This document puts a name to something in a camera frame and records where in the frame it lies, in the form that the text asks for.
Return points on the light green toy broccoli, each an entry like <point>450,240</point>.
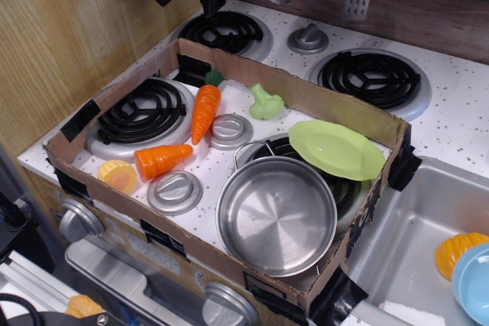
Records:
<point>265,106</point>

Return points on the stainless steel pot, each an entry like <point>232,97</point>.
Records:
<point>276,215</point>

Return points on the back left black burner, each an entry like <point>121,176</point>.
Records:
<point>234,32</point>

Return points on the whole orange toy carrot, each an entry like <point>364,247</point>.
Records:
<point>207,102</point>

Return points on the silver stove knob back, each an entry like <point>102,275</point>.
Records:
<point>308,40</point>

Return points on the silver stove knob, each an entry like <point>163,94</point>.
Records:
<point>308,40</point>
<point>229,132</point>
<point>175,193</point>

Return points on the front left black burner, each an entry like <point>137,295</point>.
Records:
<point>158,112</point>

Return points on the silver stove knob middle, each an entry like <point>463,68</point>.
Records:
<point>229,132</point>

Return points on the orange toy carrot half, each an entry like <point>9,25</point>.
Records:
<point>153,162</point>

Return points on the yellow toy corn piece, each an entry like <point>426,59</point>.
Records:
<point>119,175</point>

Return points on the silver stove knob front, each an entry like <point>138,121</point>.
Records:
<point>175,193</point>

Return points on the back right black burner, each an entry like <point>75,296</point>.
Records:
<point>381,78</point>

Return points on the light green plastic plate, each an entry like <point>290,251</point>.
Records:
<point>337,150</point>

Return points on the left silver oven knob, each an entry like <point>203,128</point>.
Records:
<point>78,222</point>

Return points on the silver oven knob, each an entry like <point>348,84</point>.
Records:
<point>78,222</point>
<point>224,306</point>

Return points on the right silver oven knob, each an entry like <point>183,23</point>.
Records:
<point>224,306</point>

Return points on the brown cardboard fence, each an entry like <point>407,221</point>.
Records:
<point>193,238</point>

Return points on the silver sink basin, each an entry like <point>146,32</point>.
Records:
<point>394,258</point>

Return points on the orange toy pumpkin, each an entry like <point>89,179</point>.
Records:
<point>450,250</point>

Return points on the light blue bowl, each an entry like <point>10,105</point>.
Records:
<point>470,283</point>

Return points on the silver oven door handle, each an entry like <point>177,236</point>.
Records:
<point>132,288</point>

